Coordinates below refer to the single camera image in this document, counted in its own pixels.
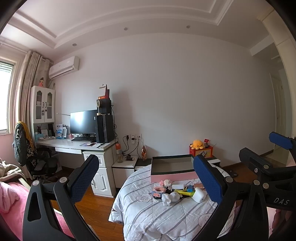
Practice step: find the pink cylinder jar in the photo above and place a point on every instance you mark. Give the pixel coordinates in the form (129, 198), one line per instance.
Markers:
(198, 185)

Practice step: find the blue white carton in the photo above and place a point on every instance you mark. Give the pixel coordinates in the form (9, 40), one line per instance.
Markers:
(59, 131)

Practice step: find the window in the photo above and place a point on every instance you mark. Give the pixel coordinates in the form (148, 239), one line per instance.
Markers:
(5, 97)

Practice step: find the black hair dryer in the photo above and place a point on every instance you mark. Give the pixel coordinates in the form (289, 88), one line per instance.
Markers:
(129, 158)

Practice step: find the black computer monitor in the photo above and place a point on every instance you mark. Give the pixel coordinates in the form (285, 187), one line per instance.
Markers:
(83, 121)

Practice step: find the black white low cabinet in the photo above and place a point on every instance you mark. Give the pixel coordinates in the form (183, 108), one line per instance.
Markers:
(142, 163)

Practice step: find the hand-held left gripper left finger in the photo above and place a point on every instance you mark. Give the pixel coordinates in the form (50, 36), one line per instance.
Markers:
(84, 179)

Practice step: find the white elephant figure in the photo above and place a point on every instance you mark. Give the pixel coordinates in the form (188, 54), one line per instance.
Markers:
(171, 199)

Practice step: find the beige blanket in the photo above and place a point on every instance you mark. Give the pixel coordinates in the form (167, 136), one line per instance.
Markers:
(9, 171)

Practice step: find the printed pink tape roll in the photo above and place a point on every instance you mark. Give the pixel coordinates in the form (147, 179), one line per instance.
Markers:
(158, 192)

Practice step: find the red printed box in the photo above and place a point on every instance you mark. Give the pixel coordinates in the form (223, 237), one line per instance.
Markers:
(205, 153)

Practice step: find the small doll figure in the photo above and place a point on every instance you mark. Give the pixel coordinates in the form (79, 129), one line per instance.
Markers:
(41, 82)

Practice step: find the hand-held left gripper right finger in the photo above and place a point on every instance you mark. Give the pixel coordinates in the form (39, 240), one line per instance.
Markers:
(205, 179)

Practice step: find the snack bag on cabinet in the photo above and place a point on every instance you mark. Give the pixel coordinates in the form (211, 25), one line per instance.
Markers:
(144, 154)

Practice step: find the pink box with dark rim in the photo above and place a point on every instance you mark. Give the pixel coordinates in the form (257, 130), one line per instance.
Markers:
(173, 177)

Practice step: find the orange plush octopus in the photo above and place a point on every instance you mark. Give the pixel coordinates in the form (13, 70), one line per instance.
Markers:
(197, 143)

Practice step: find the yellow highlighter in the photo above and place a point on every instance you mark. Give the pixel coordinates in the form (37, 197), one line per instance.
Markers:
(183, 193)

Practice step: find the small red white card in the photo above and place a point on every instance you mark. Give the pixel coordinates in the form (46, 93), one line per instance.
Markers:
(206, 141)

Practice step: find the beige curtain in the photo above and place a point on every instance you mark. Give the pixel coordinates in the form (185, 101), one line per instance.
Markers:
(27, 81)

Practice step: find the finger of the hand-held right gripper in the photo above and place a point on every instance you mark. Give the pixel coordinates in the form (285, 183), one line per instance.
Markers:
(281, 140)
(252, 160)

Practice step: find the white grey striped quilt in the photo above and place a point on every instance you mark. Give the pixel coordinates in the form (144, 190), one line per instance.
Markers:
(143, 220)

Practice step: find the black office chair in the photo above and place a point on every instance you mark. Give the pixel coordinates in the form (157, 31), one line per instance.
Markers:
(44, 162)

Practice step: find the white door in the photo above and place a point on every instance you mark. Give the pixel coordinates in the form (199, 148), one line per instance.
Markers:
(277, 104)

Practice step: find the black computer tower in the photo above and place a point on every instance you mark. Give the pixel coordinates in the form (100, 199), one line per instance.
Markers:
(105, 128)

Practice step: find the black keyboard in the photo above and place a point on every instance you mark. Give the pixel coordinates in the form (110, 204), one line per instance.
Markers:
(82, 138)

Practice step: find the white air conditioner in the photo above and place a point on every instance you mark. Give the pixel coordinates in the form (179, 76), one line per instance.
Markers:
(63, 67)

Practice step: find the dark jacket with yellow cloth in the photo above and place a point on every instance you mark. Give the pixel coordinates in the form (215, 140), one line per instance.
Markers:
(20, 143)

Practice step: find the blue highlighter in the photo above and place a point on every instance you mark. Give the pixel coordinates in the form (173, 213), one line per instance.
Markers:
(189, 188)

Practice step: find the white nightstand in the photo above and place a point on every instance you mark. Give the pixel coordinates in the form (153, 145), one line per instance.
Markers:
(122, 176)

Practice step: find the bottle with orange cap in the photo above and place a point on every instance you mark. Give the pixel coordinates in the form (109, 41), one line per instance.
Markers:
(118, 153)

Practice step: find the white glass door cabinet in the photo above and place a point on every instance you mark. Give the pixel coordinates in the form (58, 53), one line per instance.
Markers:
(45, 120)

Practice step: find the white desk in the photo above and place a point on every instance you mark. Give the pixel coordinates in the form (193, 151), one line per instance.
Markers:
(69, 144)

